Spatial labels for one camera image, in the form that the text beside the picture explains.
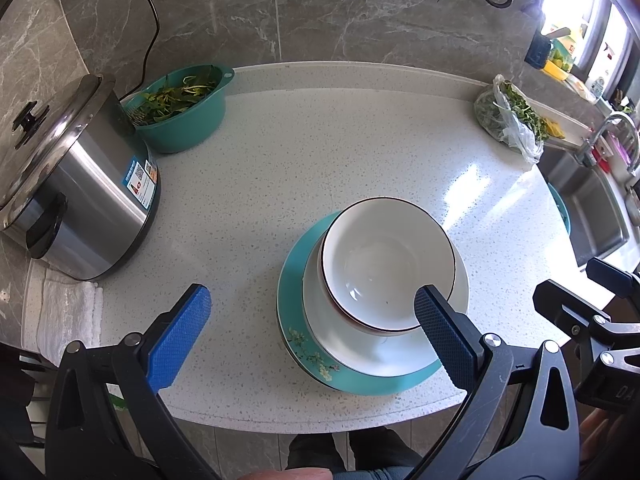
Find white chopping board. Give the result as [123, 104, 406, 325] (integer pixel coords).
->
[515, 90, 596, 151]

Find dark blue container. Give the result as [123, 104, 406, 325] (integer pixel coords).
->
[525, 27, 556, 68]

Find teal floral plate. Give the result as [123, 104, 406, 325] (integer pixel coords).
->
[276, 210, 453, 395]

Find teal strainer basket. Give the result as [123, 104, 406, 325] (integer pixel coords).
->
[547, 182, 572, 238]

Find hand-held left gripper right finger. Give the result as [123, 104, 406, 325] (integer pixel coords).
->
[413, 284, 583, 480]

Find plain white bowl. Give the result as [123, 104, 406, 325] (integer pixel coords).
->
[302, 232, 471, 368]

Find clear plastic bag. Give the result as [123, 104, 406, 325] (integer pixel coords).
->
[474, 74, 546, 163]

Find leafy green vegetables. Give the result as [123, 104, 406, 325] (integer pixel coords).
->
[500, 82, 551, 136]

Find green vegetable scraps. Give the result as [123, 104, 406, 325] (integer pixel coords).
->
[131, 74, 216, 123]

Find person's right hand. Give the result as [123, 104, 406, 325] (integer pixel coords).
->
[579, 406, 622, 462]

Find person's legs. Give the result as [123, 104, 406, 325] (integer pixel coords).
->
[287, 427, 426, 480]

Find chrome faucet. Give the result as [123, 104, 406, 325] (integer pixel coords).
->
[575, 111, 640, 181]

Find stainless steel rice cooker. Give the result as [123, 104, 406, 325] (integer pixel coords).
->
[0, 74, 162, 281]

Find person's left hand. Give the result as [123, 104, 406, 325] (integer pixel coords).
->
[240, 467, 333, 480]

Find white towel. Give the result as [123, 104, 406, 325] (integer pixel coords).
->
[22, 265, 103, 368]

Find black power cable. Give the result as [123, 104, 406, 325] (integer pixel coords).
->
[117, 0, 161, 103]

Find red-rimmed white bowl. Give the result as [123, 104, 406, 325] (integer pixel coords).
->
[320, 199, 458, 333]

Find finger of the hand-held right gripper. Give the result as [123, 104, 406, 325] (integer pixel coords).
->
[532, 279, 618, 361]
[586, 257, 640, 307]

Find teal colander basin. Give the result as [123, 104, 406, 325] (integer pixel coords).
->
[122, 64, 234, 154]

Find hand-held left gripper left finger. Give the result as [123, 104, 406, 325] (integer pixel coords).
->
[44, 283, 223, 480]

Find stainless steel sink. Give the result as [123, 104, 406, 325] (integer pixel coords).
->
[537, 145, 631, 268]

